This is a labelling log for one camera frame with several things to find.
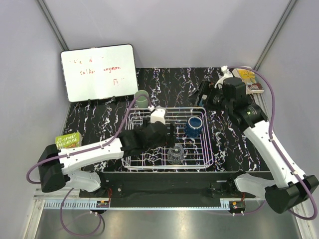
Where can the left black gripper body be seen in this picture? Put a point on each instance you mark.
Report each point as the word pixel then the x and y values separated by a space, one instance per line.
pixel 163 142

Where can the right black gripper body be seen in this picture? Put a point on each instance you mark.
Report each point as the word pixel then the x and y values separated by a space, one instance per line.
pixel 216 96

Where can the clear glass cup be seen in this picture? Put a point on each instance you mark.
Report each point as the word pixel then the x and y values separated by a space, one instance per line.
pixel 175 155

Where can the green plastic cup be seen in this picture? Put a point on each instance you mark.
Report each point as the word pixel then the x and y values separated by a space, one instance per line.
pixel 141 97

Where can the light blue flowered mug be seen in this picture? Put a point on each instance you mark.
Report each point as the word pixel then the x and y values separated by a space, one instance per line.
pixel 202 100

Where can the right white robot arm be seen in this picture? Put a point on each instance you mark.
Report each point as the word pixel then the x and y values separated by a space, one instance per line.
pixel 290 185

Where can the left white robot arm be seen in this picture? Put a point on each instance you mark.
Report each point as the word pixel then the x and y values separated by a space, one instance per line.
pixel 62 168

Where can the dark blue ceramic mug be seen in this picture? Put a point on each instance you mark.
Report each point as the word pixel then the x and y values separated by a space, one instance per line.
pixel 193 127

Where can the yellow paperback book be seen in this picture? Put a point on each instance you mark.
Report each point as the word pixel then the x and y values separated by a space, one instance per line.
pixel 249 78

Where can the green Treehouse book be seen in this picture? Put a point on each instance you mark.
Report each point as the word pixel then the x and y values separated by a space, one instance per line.
pixel 72 140

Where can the white whiteboard with red writing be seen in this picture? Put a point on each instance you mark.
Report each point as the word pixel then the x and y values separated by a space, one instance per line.
pixel 99 73

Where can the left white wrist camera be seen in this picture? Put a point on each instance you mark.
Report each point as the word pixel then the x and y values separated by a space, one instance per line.
pixel 158 115

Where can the white wire dish rack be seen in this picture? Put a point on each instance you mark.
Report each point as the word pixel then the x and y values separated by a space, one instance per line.
pixel 197 151

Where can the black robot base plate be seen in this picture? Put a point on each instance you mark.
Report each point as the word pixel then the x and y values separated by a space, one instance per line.
pixel 124 184

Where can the grey slotted cable duct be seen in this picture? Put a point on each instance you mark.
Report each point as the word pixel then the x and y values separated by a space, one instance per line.
pixel 81 204

